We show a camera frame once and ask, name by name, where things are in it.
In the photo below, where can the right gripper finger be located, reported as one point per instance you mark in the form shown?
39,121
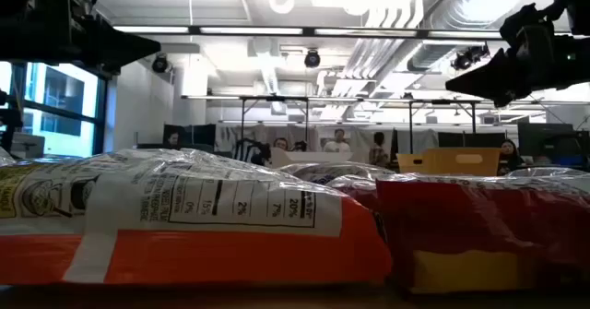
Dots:
488,80

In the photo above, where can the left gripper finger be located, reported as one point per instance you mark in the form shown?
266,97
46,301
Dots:
129,46

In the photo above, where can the red Maruchan noodle pack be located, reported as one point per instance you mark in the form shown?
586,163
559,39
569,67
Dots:
461,226

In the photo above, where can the orange Maruchan noodle pack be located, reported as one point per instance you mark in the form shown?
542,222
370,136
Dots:
184,253

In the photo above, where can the black spotlight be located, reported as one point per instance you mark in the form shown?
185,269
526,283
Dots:
312,59
468,57
160,63

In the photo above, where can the large glass window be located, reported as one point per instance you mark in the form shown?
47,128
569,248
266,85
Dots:
55,97

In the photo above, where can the black monitor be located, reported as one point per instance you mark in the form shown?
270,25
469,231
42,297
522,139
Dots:
544,136
189,134

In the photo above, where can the person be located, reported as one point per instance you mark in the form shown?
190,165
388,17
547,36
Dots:
509,157
379,151
173,139
338,142
281,144

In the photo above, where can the orange plastic bin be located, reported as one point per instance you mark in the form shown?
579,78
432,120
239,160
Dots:
442,163

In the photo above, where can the black stand frame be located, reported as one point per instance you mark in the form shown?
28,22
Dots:
442,101
274,98

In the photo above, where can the silver ventilation duct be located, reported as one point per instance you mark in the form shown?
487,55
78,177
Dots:
461,4

